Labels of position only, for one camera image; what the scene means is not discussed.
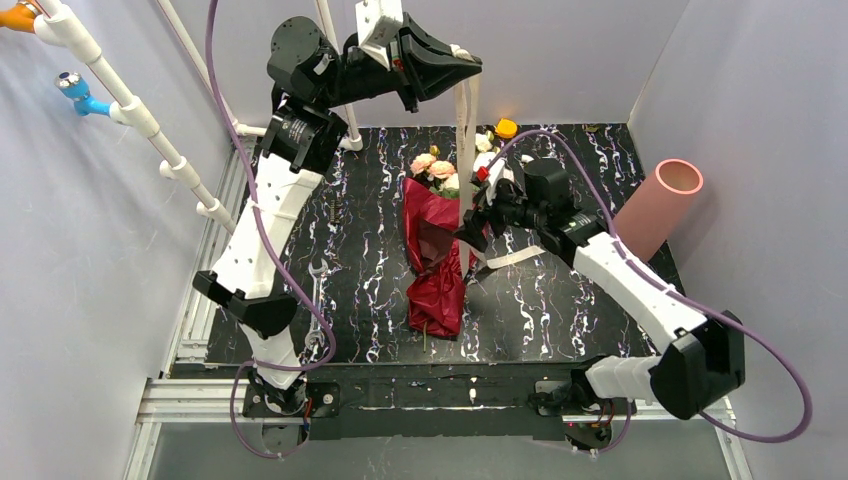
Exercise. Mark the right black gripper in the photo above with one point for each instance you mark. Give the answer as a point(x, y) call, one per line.
point(488, 216)

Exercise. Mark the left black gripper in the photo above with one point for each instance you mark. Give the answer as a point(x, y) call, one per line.
point(407, 67)

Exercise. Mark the cream ribbon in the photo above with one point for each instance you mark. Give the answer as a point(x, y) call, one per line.
point(466, 95)

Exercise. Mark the red flower bouquet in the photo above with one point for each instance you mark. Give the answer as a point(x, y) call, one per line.
point(430, 215)

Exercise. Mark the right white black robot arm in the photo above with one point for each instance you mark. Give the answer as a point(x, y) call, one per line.
point(699, 359)

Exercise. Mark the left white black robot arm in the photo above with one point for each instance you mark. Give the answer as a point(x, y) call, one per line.
point(297, 150)

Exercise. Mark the pink cylindrical vase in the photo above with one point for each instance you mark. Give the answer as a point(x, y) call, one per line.
point(651, 214)

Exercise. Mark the small orange yellow cap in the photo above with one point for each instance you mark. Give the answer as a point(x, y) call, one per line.
point(506, 129)

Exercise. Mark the small dark spring screw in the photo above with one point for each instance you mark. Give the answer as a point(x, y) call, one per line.
point(334, 212)

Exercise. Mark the blue pipe fitting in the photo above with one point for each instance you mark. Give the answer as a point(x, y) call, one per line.
point(74, 87)

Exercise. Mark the orange pipe fitting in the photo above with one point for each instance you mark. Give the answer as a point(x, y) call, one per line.
point(20, 17)

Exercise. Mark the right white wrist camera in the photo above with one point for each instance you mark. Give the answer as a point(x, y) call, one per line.
point(499, 170)

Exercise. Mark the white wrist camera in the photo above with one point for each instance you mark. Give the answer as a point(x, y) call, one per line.
point(499, 170)
point(378, 22)

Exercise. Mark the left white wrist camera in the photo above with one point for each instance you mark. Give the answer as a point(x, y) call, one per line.
point(378, 22)

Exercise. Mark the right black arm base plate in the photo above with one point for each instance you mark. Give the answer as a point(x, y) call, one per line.
point(563, 401)

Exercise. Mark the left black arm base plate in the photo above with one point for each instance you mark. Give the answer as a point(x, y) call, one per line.
point(302, 399)

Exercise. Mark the white pvc pipe frame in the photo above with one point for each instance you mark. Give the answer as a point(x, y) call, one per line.
point(76, 185)

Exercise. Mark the aluminium rail frame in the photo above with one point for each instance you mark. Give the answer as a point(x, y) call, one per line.
point(415, 408)

